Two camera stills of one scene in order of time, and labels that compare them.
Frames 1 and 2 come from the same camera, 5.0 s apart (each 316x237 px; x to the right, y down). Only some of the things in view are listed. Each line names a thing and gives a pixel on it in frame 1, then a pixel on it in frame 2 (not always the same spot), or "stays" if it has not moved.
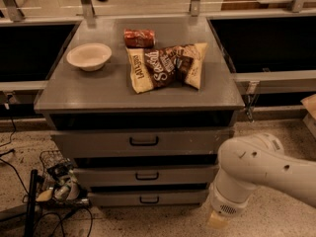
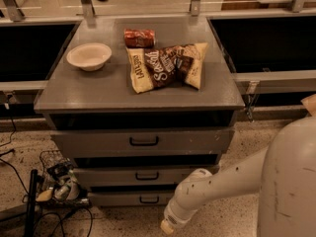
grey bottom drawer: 148,198 stays
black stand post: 32,204 stays
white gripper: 226,203 to 173,216
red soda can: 139,38 stays
